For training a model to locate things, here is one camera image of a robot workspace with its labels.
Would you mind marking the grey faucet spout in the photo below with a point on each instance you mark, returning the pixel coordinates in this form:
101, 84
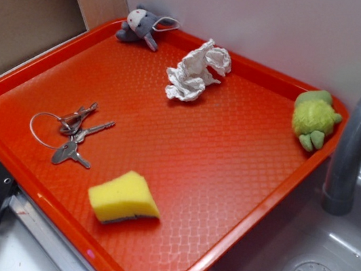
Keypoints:
344, 168

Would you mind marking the green plush turtle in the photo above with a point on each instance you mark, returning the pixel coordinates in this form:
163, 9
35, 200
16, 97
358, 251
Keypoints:
314, 118

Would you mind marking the yellow sponge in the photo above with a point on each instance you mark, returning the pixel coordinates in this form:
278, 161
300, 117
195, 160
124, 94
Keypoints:
123, 198

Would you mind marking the orange plastic tray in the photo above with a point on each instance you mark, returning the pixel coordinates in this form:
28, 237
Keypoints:
214, 166

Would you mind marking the silver key bunch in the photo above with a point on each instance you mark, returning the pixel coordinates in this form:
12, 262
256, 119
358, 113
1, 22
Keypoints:
71, 127

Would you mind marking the crumpled white paper towel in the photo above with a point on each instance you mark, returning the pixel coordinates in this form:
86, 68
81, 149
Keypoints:
192, 74

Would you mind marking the grey plush donkey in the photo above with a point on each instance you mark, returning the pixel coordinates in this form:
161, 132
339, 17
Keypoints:
140, 25

